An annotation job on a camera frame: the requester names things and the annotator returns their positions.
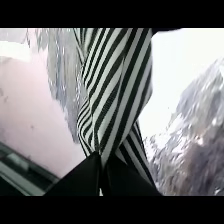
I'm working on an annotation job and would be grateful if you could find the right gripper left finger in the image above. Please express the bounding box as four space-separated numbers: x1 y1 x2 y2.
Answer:
44 152 102 197

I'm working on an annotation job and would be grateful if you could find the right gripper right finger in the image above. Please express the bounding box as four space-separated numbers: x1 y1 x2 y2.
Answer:
102 155 162 197

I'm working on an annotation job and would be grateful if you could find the black and white striped garment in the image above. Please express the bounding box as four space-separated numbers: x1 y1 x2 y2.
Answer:
72 27 158 188

